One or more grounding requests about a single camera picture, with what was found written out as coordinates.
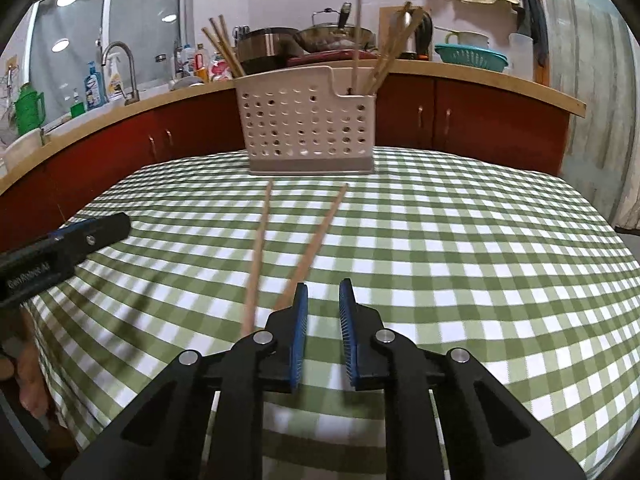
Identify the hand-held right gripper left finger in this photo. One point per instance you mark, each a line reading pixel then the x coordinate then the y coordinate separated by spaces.
pixel 299 340

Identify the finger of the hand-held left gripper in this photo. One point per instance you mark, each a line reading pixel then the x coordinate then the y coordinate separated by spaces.
pixel 107 230

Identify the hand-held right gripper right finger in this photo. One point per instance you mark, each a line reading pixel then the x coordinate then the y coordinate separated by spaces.
pixel 347 340

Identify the beige perforated utensil holder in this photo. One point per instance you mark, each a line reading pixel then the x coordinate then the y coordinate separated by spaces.
pixel 300 120

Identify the pale wooden chopstick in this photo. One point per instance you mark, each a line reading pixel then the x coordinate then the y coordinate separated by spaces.
pixel 356 40

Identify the person's left hand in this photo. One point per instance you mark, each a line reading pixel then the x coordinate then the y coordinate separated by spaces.
pixel 31 375

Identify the small green soap bottle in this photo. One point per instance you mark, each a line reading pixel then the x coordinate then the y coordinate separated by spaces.
pixel 77 107

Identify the green checked tablecloth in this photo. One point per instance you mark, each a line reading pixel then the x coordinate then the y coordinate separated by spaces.
pixel 450 260

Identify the blue dish soap bottle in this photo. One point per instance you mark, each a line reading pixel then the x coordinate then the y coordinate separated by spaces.
pixel 94 90

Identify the green plastic jug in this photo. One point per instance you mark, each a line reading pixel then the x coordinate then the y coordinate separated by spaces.
pixel 30 110

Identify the white spray bottle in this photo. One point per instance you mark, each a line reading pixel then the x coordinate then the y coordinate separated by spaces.
pixel 115 82

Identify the chrome kitchen faucet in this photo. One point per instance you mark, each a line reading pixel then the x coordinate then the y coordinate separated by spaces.
pixel 131 75

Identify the white bottle with blue cap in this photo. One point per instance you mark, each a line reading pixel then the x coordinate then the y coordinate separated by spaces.
pixel 188 60

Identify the yellow oil bottle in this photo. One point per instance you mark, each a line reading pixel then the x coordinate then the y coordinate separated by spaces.
pixel 200 62

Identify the pink and white bag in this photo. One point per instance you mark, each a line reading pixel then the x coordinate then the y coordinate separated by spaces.
pixel 220 67

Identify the aluminium sliding window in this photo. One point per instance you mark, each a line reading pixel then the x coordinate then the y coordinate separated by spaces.
pixel 140 20

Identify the dark rice cooker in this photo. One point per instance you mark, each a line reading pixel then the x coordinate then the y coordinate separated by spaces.
pixel 265 45

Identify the red-brown kitchen cabinet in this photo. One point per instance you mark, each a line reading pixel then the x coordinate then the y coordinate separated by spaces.
pixel 480 125

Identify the red induction cooker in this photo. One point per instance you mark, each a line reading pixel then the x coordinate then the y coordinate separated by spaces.
pixel 320 57

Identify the beige kitchen countertop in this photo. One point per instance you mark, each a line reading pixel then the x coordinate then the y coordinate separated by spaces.
pixel 475 82

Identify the steel wok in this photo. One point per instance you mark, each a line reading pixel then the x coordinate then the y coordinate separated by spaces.
pixel 325 39

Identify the steel wok lid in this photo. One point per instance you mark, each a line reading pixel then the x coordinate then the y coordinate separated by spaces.
pixel 322 31

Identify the teal plastic colander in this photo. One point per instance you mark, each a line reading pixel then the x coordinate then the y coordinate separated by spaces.
pixel 470 57

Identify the steel electric kettle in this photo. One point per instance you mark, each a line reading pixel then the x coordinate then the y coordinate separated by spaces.
pixel 422 35

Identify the wooden cutting board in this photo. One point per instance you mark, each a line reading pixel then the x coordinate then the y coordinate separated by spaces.
pixel 385 20

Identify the white translucent container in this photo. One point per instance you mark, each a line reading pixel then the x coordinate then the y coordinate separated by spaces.
pixel 521 57

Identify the dark hanging cloth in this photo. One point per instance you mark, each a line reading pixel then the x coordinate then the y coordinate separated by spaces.
pixel 537 20

